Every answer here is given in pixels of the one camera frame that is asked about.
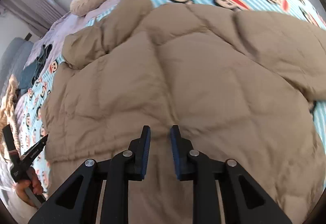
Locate monkey print striped blanket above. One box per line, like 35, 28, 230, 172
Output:
20, 0, 325, 194

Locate cream knitted garment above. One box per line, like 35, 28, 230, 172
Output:
1, 75, 20, 162

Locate folded blue jeans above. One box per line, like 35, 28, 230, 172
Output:
19, 44, 53, 94

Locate tan puffer jacket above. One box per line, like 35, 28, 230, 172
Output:
41, 0, 325, 223

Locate blue grey sofa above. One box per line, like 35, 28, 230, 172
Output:
0, 37, 34, 96

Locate person's left hand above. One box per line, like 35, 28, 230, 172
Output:
15, 167, 44, 207

